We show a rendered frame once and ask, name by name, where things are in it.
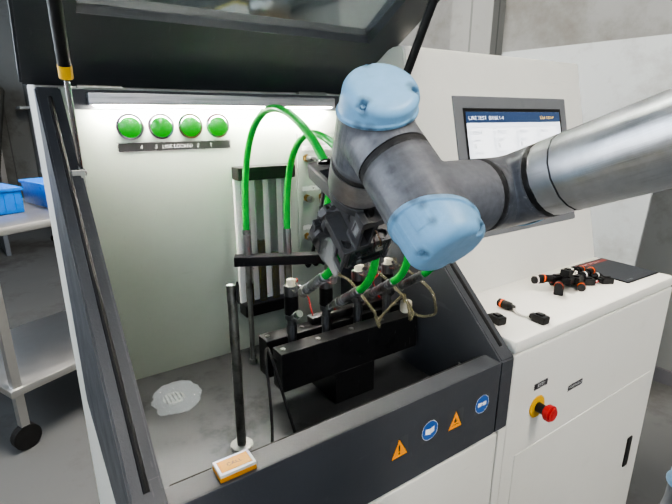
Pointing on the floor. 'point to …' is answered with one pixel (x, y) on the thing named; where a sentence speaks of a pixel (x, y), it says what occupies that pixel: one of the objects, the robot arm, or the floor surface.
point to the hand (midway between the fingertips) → (335, 252)
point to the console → (482, 71)
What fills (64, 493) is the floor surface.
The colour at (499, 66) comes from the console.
